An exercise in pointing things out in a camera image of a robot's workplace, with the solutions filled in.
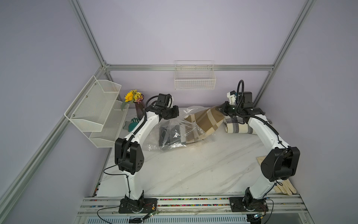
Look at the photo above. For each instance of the cream plaid scarf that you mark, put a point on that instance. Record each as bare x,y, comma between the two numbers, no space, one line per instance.
237,125

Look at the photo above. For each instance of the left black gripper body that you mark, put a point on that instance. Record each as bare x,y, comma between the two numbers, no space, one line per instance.
171,113

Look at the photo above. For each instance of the white wire wall basket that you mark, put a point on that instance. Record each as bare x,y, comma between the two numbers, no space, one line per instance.
194,75

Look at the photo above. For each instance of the purple ribbed glass vase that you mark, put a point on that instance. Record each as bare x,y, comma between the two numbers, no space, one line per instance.
140,110

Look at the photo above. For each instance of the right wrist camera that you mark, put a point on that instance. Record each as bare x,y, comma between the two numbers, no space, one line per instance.
232,97

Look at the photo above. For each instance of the tan plaid scarf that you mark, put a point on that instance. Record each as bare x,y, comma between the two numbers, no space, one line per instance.
202,122

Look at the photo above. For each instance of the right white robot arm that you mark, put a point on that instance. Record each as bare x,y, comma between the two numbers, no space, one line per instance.
282,159

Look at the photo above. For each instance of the aluminium front rail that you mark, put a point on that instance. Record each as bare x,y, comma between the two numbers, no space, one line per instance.
193,205

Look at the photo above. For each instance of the white two-tier mesh shelf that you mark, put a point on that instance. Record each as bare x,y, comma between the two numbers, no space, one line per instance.
98,113

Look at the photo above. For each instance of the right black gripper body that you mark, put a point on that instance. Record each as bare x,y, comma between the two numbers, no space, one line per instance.
231,110

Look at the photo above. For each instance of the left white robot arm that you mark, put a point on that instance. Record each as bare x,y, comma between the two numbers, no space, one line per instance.
129,156

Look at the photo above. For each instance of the green white work glove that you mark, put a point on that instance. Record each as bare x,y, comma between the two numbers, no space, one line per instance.
133,123

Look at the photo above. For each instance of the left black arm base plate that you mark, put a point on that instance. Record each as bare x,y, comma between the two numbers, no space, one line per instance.
144,205

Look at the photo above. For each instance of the black cream checked scarf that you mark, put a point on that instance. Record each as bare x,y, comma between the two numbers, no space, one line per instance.
169,136

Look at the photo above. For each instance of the clear plastic vacuum bag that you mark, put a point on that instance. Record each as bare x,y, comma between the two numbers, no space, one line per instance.
151,142

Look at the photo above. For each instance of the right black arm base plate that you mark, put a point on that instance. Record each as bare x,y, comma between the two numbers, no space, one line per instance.
241,204

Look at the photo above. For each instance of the yellow flower bouquet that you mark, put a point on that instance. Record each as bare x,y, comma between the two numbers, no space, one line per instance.
134,96

